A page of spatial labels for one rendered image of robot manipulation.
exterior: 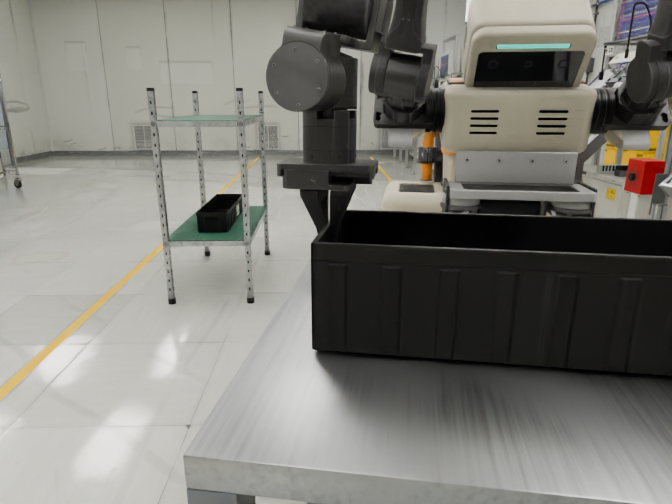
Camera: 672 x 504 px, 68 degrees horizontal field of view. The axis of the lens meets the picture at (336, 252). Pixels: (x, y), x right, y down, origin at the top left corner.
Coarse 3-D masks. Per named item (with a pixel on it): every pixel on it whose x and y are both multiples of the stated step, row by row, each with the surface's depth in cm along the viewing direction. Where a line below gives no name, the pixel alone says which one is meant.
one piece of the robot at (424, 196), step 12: (432, 144) 144; (420, 180) 147; (432, 180) 147; (384, 192) 142; (396, 192) 131; (408, 192) 131; (420, 192) 133; (432, 192) 133; (384, 204) 131; (396, 204) 129; (408, 204) 129; (420, 204) 128; (432, 204) 128
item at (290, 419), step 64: (256, 384) 45; (320, 384) 45; (384, 384) 45; (448, 384) 45; (512, 384) 45; (576, 384) 45; (640, 384) 45; (192, 448) 37; (256, 448) 37; (320, 448) 37; (384, 448) 37; (448, 448) 37; (512, 448) 37; (576, 448) 37; (640, 448) 37
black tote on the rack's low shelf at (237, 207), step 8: (216, 200) 323; (224, 200) 326; (232, 200) 326; (240, 200) 317; (200, 208) 281; (208, 208) 300; (216, 208) 322; (224, 208) 327; (232, 208) 287; (240, 208) 315; (200, 216) 271; (208, 216) 271; (216, 216) 271; (224, 216) 272; (232, 216) 289; (200, 224) 273; (208, 224) 273; (216, 224) 273; (224, 224) 273; (232, 224) 289; (200, 232) 274
